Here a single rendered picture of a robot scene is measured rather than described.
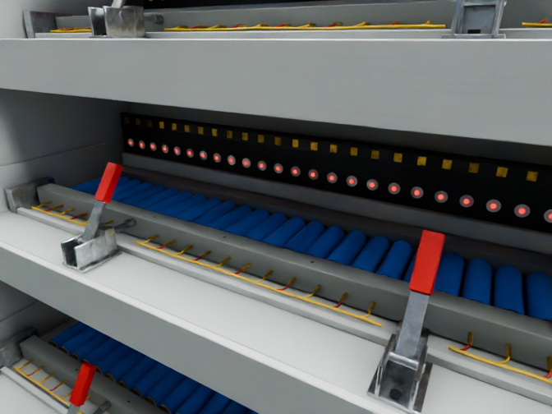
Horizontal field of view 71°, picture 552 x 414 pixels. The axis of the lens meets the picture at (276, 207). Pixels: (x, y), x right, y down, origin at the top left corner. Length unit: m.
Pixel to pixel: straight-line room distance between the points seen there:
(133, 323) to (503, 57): 0.28
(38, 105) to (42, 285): 0.22
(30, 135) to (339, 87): 0.39
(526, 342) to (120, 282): 0.28
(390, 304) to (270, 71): 0.17
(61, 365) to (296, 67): 0.41
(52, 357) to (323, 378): 0.36
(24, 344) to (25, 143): 0.24
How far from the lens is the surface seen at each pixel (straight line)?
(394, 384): 0.24
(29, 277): 0.42
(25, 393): 0.54
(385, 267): 0.31
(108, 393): 0.47
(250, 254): 0.31
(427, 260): 0.23
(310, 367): 0.25
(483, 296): 0.30
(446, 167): 0.36
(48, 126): 0.54
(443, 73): 0.21
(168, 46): 0.29
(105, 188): 0.36
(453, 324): 0.28
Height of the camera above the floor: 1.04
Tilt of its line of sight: 6 degrees down
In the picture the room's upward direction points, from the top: 10 degrees clockwise
